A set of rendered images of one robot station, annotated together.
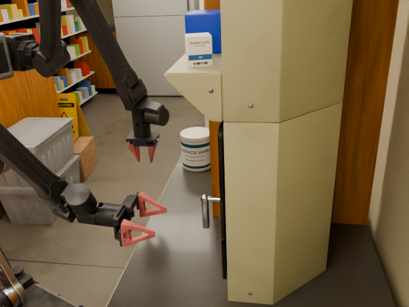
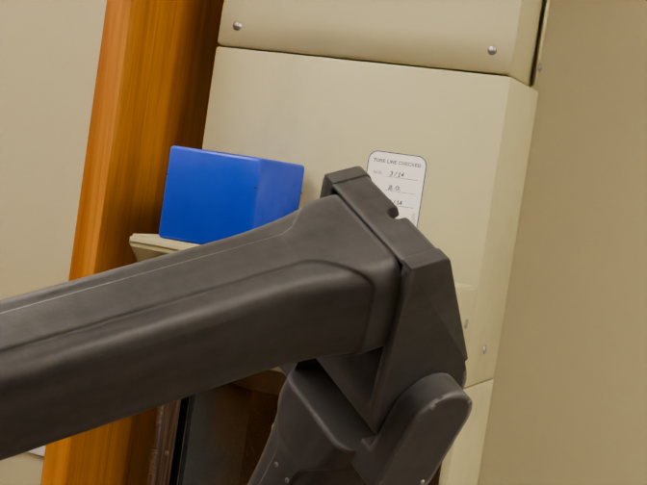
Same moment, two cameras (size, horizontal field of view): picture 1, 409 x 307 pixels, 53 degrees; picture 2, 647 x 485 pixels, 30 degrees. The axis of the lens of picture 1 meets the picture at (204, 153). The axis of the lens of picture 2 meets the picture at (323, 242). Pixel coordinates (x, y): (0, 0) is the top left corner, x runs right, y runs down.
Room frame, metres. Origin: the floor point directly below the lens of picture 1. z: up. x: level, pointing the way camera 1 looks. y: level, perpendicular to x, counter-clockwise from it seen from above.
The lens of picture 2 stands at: (0.65, 1.11, 1.59)
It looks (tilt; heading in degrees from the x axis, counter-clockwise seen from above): 3 degrees down; 283
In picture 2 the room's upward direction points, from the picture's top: 8 degrees clockwise
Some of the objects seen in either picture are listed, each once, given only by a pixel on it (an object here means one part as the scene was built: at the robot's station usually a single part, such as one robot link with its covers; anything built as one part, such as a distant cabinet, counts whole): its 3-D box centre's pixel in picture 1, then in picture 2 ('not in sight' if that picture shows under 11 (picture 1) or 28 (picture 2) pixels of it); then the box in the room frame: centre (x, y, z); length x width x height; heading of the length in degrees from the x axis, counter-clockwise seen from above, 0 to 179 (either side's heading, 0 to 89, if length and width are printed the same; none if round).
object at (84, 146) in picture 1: (73, 158); not in sight; (3.46, 1.22, 0.14); 0.41 x 0.32 x 0.28; 176
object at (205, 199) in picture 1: (212, 211); not in sight; (0.83, -0.01, 1.17); 0.05 x 0.03 x 0.10; 80
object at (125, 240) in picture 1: (137, 228); not in sight; (0.80, 0.17, 1.15); 0.09 x 0.07 x 0.07; 78
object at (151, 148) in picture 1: (146, 149); not in sight; (1.28, 0.20, 1.14); 0.07 x 0.07 x 0.09; 80
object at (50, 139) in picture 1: (34, 150); not in sight; (2.85, 1.28, 0.49); 0.60 x 0.42 x 0.33; 170
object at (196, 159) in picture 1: (196, 148); not in sight; (1.55, 0.03, 1.02); 0.13 x 0.13 x 0.15
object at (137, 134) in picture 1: (142, 130); not in sight; (1.28, 0.21, 1.21); 0.10 x 0.07 x 0.07; 80
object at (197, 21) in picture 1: (209, 30); (232, 200); (1.02, -0.03, 1.56); 0.10 x 0.10 x 0.09; 80
